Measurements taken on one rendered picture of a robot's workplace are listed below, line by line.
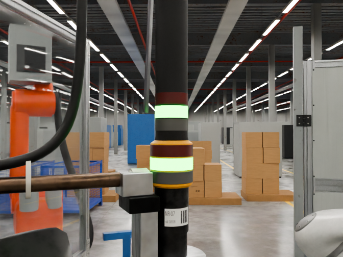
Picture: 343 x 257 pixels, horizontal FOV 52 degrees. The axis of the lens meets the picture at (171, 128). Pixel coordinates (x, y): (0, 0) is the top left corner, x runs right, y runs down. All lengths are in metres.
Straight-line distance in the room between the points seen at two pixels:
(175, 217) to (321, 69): 1.92
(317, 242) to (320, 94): 1.36
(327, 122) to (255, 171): 6.36
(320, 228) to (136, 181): 0.67
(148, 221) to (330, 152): 1.90
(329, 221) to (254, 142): 7.53
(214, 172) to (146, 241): 7.56
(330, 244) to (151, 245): 0.65
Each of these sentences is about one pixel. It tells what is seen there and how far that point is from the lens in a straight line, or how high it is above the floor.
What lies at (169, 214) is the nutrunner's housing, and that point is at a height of 1.50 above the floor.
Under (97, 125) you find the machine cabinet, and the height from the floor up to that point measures 1.81.
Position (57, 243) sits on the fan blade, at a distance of 0.46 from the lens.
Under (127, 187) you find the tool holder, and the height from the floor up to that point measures 1.53.
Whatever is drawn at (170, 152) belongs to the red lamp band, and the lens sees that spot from 0.34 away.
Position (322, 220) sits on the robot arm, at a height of 1.37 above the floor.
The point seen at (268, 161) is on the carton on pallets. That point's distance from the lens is 8.50.
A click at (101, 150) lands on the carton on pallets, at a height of 1.16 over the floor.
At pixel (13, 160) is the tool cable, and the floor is 1.56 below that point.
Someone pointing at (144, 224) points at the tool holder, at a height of 1.50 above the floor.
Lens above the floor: 1.58
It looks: 1 degrees up
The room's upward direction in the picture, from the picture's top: straight up
